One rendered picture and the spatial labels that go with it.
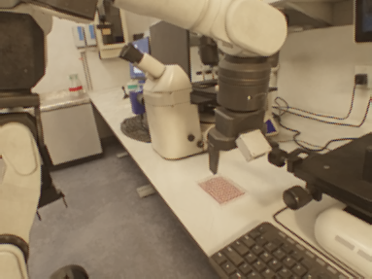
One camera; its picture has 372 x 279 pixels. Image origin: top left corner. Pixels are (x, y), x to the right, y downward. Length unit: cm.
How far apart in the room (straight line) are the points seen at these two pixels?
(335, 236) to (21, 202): 76
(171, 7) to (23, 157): 56
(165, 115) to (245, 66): 41
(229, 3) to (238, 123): 20
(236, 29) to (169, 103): 44
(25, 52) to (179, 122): 45
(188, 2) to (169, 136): 51
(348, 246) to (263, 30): 34
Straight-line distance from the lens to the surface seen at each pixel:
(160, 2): 31
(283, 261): 42
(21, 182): 76
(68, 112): 280
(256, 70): 38
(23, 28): 68
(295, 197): 44
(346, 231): 45
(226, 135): 42
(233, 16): 32
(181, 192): 62
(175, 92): 73
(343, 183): 46
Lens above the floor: 108
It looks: 18 degrees down
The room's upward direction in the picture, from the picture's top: 7 degrees counter-clockwise
